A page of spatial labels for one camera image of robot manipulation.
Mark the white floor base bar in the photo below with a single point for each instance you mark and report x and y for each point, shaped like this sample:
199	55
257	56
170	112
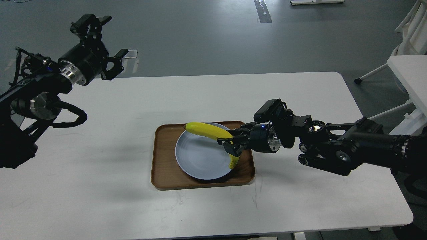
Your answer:
307	2

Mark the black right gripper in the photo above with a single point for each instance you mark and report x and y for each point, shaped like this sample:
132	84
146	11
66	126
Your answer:
259	137

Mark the light blue plate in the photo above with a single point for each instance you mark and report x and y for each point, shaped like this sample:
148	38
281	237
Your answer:
200	157

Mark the white chair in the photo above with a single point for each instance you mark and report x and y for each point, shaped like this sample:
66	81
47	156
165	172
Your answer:
413	29

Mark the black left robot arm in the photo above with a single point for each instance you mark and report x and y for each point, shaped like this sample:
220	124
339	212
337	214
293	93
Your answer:
32	103

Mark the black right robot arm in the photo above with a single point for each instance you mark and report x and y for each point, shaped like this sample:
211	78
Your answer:
335	148

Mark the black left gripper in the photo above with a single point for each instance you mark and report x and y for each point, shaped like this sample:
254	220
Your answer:
82	63

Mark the brown wooden tray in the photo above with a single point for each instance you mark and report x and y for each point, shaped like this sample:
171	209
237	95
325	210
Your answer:
166	174

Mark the yellow banana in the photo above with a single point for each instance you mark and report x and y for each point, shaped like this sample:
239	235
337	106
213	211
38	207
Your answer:
215	133

